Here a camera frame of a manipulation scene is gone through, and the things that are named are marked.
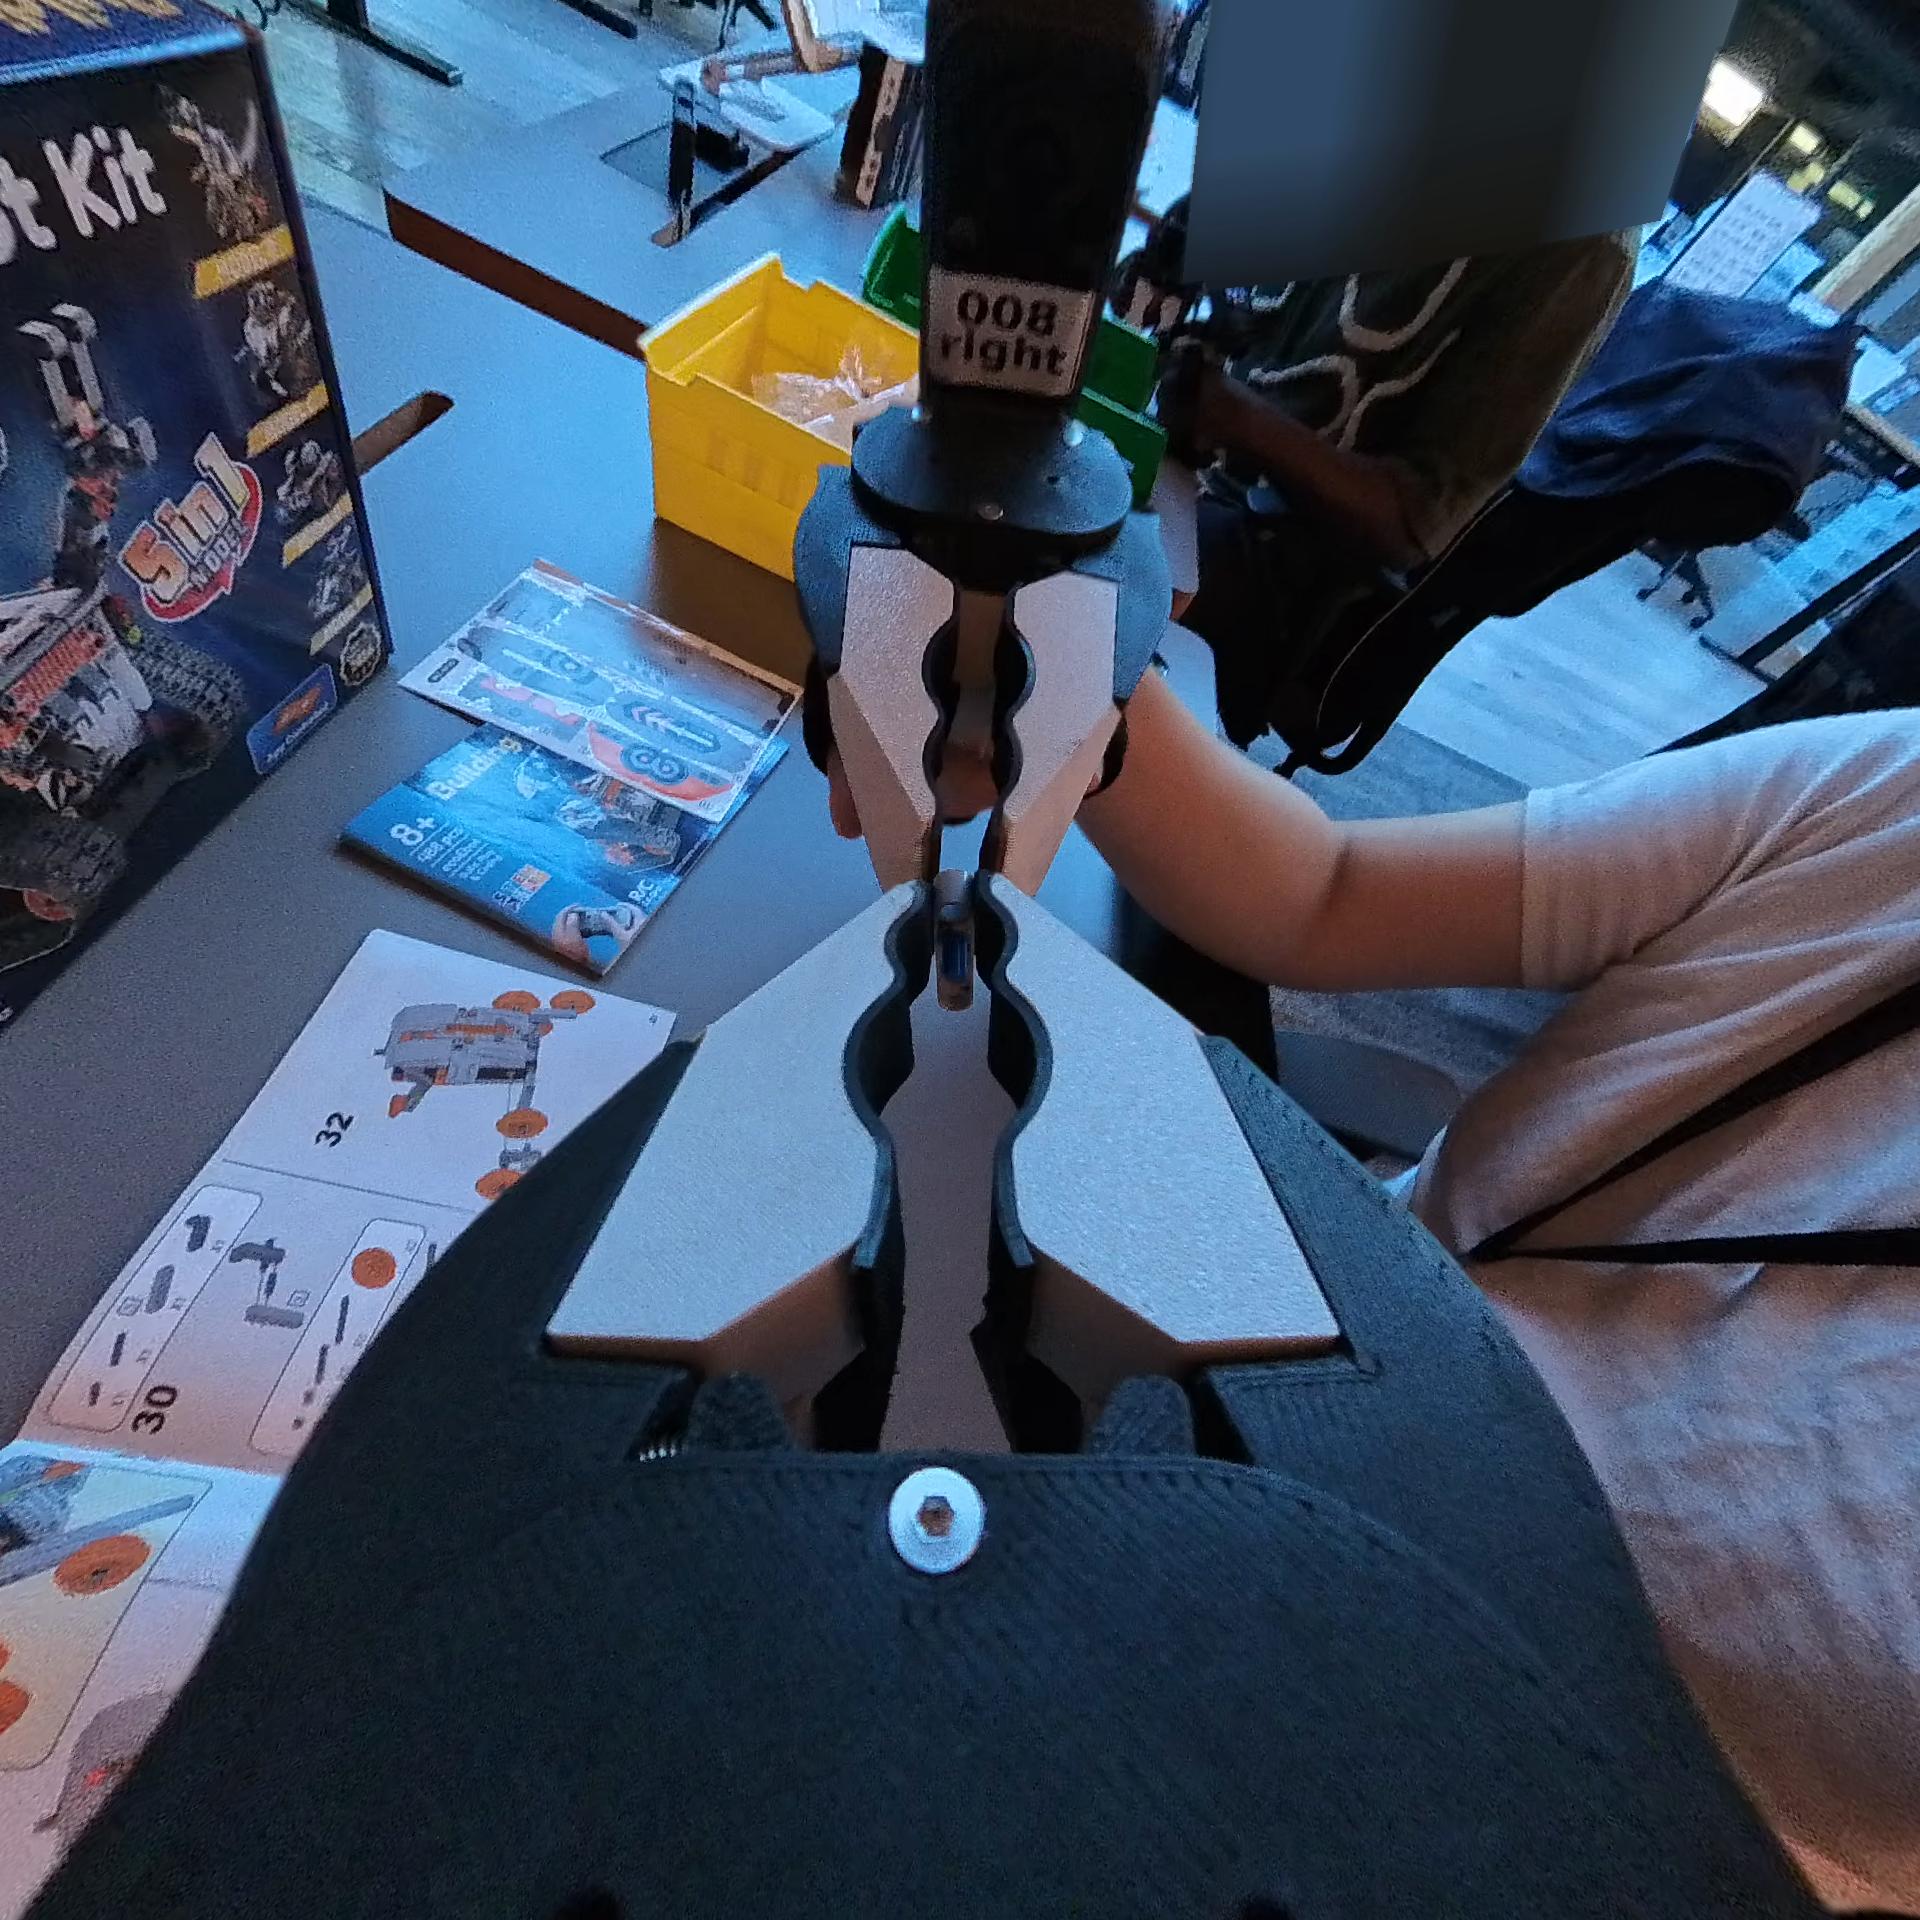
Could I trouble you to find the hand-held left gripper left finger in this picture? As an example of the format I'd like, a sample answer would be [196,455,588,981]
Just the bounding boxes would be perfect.
[550,883,931,1453]

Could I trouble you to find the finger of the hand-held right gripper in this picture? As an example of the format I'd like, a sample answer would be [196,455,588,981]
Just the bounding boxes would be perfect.
[984,571,1131,898]
[825,540,966,891]

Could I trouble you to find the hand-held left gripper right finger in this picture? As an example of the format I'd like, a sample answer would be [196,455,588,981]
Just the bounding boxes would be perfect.
[974,875,1343,1453]

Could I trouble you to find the person's right forearm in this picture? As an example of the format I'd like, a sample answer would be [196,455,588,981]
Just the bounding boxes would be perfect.
[1081,666,1536,996]

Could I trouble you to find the grey desk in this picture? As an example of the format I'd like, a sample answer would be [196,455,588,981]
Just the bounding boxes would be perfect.
[0,92,1224,1501]

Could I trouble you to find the person's right hand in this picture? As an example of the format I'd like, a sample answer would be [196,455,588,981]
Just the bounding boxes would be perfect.
[933,717,1015,829]

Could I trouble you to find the black white small box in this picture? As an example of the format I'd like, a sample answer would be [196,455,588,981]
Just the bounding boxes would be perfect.
[835,52,928,207]

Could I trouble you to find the black perforated chair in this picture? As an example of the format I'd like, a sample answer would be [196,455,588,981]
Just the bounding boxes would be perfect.
[1117,884,1293,1073]

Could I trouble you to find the green storage bin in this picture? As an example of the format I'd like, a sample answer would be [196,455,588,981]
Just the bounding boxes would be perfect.
[863,201,1169,505]

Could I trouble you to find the sticker sheet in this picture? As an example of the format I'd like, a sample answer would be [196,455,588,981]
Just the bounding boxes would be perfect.
[399,560,803,823]

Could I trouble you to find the clear plastic bags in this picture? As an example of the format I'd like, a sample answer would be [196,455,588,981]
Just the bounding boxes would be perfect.
[750,348,921,447]

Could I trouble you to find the yellow storage bin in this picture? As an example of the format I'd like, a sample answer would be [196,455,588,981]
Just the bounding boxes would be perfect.
[642,251,923,582]

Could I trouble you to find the black tablet stand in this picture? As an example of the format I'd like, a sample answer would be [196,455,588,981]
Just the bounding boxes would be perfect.
[601,74,835,251]

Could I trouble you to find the blue manual booklet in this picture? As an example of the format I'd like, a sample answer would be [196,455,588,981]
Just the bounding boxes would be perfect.
[344,728,790,981]

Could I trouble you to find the open instruction booklet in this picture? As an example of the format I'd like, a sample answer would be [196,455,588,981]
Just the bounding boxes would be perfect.
[0,931,680,1866]

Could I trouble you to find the person's white t-shirt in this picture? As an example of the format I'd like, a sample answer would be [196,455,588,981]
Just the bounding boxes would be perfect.
[1411,710,1920,1911]

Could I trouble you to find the dark blue jacket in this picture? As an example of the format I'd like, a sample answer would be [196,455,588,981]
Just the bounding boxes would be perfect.
[1515,279,1865,552]

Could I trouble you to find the blue toy box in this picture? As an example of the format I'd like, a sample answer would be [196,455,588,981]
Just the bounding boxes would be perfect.
[0,0,396,1029]

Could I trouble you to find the black lanyard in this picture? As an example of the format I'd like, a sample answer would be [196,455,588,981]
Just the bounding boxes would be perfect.
[1464,983,1920,1273]

